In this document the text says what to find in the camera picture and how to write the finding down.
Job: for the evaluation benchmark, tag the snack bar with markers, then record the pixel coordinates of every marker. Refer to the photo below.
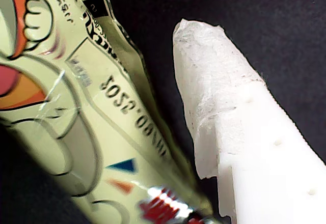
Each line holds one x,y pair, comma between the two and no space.
102,107

